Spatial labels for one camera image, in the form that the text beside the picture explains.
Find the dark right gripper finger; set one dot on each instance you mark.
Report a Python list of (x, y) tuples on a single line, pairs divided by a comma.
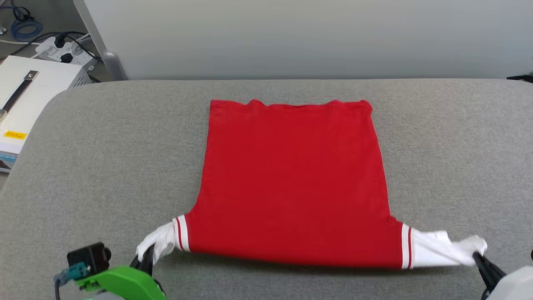
[(494, 270), (487, 275)]

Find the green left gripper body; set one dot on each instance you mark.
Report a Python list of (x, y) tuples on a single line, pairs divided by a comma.
[(125, 283)]

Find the black chair base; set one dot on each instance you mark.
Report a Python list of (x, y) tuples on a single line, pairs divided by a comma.
[(522, 77)]

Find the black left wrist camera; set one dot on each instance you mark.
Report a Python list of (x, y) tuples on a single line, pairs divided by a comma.
[(89, 256)]

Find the red shirt with white sleeves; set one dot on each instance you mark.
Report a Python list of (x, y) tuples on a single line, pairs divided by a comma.
[(291, 183)]

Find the white power strip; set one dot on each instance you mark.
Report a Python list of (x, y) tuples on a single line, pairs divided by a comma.
[(52, 51)]

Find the white partition panel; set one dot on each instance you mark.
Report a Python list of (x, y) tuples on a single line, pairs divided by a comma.
[(291, 37)]

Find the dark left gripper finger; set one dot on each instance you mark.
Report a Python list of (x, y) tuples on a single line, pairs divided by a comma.
[(149, 260), (135, 263)]

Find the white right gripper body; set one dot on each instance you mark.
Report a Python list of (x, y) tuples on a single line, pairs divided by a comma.
[(516, 287)]

